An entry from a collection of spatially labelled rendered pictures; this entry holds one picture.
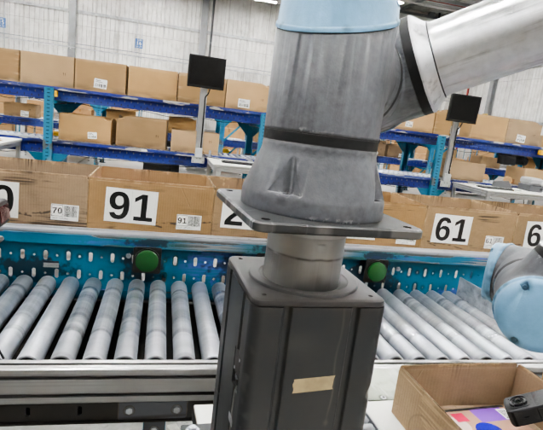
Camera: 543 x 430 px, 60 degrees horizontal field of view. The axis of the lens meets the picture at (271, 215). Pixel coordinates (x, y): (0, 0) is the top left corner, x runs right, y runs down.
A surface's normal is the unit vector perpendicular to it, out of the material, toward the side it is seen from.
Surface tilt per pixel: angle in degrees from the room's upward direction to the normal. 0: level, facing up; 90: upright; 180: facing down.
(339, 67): 90
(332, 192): 70
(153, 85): 90
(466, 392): 88
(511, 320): 95
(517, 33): 101
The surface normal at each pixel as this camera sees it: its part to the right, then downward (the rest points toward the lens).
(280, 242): -0.69, 0.05
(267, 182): -0.61, -0.28
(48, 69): 0.22, 0.18
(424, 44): 0.29, -0.18
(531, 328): -0.46, 0.19
